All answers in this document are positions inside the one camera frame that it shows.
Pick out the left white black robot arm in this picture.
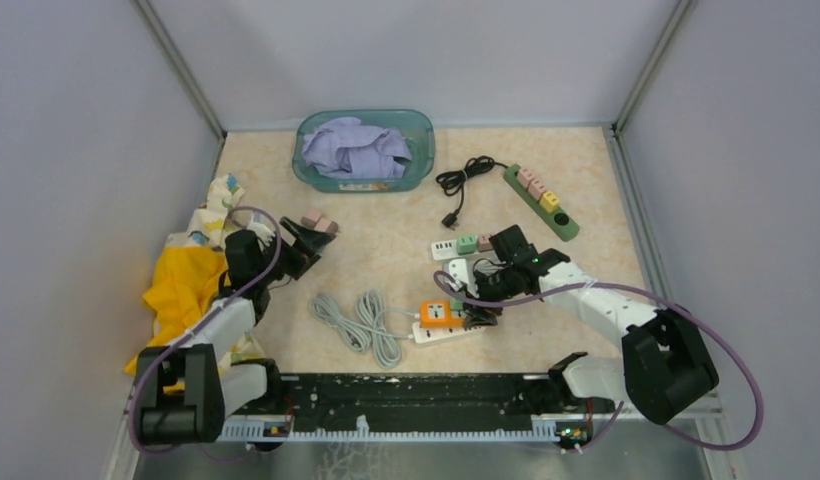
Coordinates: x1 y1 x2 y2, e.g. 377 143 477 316
128 217 339 452

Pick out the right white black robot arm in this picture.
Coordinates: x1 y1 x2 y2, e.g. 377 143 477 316
449 225 719 425

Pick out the black coiled cable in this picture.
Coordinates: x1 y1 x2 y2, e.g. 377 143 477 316
435 155 511 231

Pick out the patterned cream cloth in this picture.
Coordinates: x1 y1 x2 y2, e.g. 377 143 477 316
163 174 245 347

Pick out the green plug on small strip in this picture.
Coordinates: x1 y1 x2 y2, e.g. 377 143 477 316
455 235 479 256

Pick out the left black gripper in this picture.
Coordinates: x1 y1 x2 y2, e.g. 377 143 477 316
256 216 336 285

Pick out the grey coiled power cord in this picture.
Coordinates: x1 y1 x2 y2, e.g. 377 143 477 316
308 289 421 370

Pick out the small white power strip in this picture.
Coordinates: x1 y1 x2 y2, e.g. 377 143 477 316
430 238 499 262

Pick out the green power strip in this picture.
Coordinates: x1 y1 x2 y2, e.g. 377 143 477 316
502 164 580 242

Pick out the orange power strip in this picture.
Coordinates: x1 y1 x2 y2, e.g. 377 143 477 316
419 300 465 329

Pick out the pink plug on green strip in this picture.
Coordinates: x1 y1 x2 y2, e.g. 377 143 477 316
516 168 535 189

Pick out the lavender crumpled cloth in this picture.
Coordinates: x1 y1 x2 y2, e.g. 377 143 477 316
301 117 413 180

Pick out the teal plastic basin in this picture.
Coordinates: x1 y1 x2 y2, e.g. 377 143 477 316
291 109 436 193

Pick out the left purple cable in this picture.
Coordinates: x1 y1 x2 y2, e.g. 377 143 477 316
126 206 283 463

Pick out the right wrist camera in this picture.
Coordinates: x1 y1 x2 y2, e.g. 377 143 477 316
444 258 477 298

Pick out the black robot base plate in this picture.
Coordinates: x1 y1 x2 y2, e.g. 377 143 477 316
234 373 615 434

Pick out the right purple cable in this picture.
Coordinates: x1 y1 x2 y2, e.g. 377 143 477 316
433 270 766 453

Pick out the pink plug on small strip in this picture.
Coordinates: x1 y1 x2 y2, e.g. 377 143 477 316
476 233 493 253

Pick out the purple cable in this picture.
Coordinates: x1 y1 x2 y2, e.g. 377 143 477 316
433 270 766 453
126 206 283 463

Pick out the yellow plug on green strip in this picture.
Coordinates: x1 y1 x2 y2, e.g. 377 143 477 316
539 190 560 214

